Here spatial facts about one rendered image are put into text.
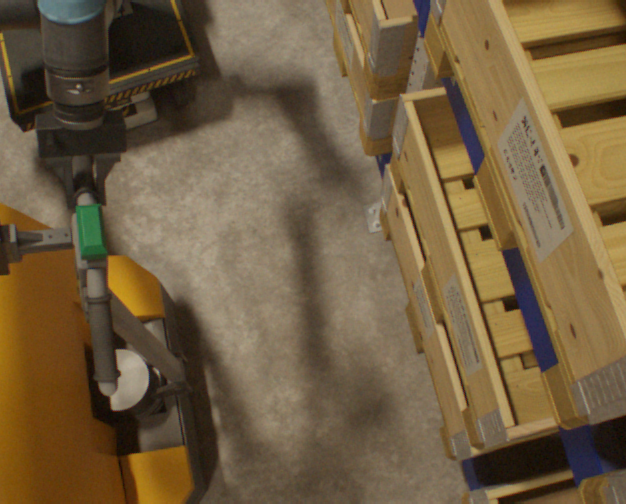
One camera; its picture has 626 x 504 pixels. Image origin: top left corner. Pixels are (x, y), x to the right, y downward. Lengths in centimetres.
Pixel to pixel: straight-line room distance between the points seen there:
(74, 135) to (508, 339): 107
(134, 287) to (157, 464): 53
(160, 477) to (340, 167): 130
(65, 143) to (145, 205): 157
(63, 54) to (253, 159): 172
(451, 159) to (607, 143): 64
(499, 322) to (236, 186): 128
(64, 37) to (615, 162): 88
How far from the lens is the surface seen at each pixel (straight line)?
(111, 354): 108
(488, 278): 170
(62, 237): 111
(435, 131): 182
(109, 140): 108
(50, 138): 106
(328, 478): 233
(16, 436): 162
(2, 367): 164
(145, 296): 215
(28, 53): 272
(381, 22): 177
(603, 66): 134
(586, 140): 125
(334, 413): 235
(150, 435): 211
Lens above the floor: 233
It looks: 70 degrees down
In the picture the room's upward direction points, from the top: 1 degrees counter-clockwise
